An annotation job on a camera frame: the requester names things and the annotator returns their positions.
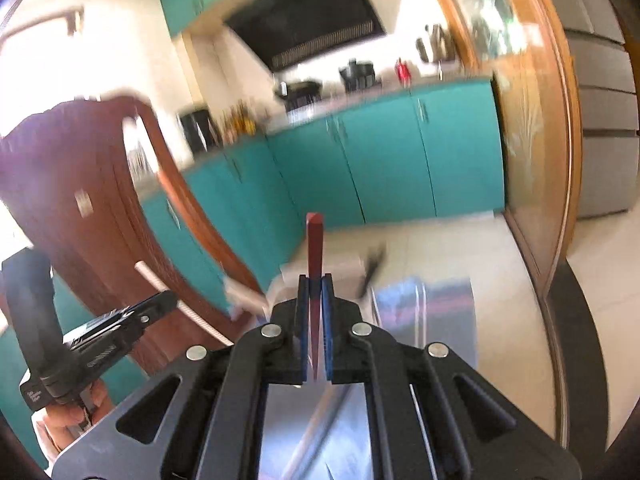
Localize person's left hand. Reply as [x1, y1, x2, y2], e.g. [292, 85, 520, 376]
[32, 380, 113, 457]

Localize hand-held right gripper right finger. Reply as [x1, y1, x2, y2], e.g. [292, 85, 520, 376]
[321, 274, 583, 480]

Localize glass sliding door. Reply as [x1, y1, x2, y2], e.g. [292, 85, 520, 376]
[416, 0, 585, 288]

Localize grey refrigerator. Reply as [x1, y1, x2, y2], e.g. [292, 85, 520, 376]
[534, 0, 640, 219]

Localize black kitchen appliance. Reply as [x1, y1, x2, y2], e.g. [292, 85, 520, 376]
[178, 107, 222, 155]

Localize black range hood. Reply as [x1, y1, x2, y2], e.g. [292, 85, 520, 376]
[224, 0, 387, 74]

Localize black wok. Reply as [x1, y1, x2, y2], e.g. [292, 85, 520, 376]
[273, 79, 322, 112]

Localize black cooking pot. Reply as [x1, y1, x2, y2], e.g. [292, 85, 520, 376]
[339, 59, 379, 93]

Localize white plastic utensil basket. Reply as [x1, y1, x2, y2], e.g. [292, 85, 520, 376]
[224, 254, 372, 313]

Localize stainless steel pot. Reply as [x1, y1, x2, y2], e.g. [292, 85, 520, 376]
[414, 23, 457, 64]

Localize carved wooden chair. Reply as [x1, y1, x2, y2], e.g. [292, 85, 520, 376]
[0, 94, 268, 378]

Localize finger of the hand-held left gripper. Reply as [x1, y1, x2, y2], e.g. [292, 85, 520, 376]
[64, 291, 179, 363]

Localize dark red chopstick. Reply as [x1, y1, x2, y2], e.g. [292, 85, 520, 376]
[306, 212, 325, 378]

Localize beige chopstick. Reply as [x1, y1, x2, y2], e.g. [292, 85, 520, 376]
[134, 261, 234, 347]

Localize blue plaid cloth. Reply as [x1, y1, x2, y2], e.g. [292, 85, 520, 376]
[257, 277, 479, 480]

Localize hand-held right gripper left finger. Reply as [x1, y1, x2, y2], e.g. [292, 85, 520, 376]
[50, 274, 312, 480]

